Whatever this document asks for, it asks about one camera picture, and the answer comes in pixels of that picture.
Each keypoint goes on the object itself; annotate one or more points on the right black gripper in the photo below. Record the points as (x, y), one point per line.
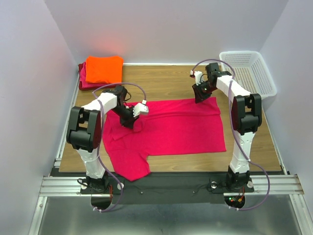
(199, 96)

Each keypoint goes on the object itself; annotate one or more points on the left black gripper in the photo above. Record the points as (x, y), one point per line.
(129, 123)

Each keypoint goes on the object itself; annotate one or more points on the crimson t shirt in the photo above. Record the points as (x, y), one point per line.
(172, 127)

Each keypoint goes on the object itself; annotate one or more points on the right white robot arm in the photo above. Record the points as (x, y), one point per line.
(245, 113)

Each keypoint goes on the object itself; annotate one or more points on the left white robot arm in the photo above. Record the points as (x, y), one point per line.
(85, 130)

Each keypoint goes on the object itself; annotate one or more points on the white plastic basket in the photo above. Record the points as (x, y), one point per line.
(251, 71)

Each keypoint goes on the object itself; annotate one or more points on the folded orange t shirt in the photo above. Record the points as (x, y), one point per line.
(104, 70)

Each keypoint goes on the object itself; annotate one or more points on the folded pink t shirt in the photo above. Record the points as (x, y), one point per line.
(84, 78)

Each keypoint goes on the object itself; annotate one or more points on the folded dark red t shirt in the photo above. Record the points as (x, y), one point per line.
(82, 88)

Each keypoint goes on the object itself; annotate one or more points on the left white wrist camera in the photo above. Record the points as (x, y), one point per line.
(140, 109)

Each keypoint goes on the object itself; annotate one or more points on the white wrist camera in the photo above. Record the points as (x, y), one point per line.
(140, 109)
(198, 77)

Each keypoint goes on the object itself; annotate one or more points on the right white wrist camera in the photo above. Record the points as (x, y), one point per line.
(198, 77)

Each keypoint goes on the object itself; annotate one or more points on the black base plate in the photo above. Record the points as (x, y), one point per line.
(169, 188)

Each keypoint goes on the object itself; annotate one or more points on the aluminium frame rail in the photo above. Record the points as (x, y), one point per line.
(69, 187)

